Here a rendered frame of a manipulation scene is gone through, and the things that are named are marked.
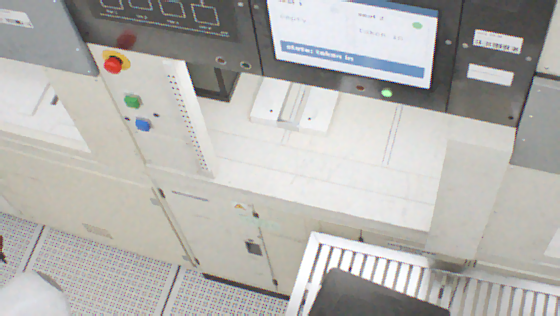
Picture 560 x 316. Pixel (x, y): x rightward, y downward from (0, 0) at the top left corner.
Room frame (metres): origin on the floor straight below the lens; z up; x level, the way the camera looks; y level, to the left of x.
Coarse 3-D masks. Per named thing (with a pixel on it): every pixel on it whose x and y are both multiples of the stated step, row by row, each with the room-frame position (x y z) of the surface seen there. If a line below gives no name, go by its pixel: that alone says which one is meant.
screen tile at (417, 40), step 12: (360, 12) 0.75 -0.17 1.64; (372, 12) 0.74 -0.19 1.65; (360, 24) 0.75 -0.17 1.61; (372, 24) 0.74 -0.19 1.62; (384, 24) 0.74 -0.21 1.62; (396, 24) 0.73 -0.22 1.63; (408, 24) 0.72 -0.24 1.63; (360, 36) 0.75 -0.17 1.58; (408, 36) 0.72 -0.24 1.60; (420, 36) 0.71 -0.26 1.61; (360, 48) 0.75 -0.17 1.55; (372, 48) 0.74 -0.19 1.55; (384, 48) 0.73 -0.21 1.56; (396, 48) 0.73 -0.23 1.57; (408, 48) 0.72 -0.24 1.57; (420, 48) 0.71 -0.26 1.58; (420, 60) 0.71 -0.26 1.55
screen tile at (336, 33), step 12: (276, 0) 0.82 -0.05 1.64; (288, 0) 0.81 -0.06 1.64; (300, 0) 0.80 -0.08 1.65; (312, 0) 0.79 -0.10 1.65; (276, 12) 0.82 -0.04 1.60; (288, 12) 0.81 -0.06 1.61; (300, 12) 0.80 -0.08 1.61; (312, 12) 0.79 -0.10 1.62; (324, 12) 0.78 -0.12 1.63; (288, 24) 0.81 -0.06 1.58; (300, 24) 0.80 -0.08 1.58; (336, 24) 0.77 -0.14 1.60; (288, 36) 0.81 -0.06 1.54; (300, 36) 0.80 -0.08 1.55; (312, 36) 0.79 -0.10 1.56; (324, 36) 0.78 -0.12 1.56; (336, 36) 0.77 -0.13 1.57
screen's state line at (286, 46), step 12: (288, 48) 0.81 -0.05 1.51; (300, 48) 0.80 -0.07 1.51; (312, 48) 0.79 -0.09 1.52; (324, 48) 0.78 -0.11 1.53; (336, 60) 0.77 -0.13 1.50; (348, 60) 0.76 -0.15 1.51; (360, 60) 0.75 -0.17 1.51; (372, 60) 0.74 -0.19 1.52; (384, 60) 0.73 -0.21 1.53; (396, 72) 0.72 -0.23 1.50; (408, 72) 0.72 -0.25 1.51; (420, 72) 0.71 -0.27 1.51
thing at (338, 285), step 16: (336, 272) 0.57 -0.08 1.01; (320, 288) 0.54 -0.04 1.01; (336, 288) 0.53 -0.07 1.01; (352, 288) 0.53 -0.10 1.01; (368, 288) 0.52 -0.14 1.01; (384, 288) 0.51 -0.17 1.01; (320, 304) 0.50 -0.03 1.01; (336, 304) 0.50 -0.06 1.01; (352, 304) 0.49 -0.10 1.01; (368, 304) 0.48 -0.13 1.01; (384, 304) 0.48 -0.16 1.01; (400, 304) 0.47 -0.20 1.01; (416, 304) 0.46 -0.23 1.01; (432, 304) 0.45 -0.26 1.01
